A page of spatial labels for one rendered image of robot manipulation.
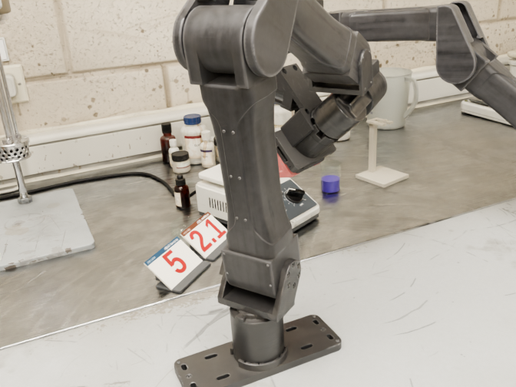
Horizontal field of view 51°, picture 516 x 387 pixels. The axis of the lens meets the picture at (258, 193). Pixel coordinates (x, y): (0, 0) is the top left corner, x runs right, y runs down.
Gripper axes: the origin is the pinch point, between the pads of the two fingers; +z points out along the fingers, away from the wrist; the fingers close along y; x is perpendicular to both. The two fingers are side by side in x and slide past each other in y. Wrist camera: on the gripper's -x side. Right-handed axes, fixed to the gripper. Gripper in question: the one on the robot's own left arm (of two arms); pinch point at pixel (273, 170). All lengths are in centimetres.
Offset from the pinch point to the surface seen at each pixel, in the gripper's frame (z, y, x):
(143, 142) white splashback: 47, -13, -30
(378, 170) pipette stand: 9.8, -36.8, 8.2
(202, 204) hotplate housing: 19.7, 1.4, -3.7
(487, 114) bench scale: 7, -89, 10
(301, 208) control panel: 6.7, -7.2, 7.2
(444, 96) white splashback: 20, -102, -2
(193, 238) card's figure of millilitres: 13.1, 11.5, 2.2
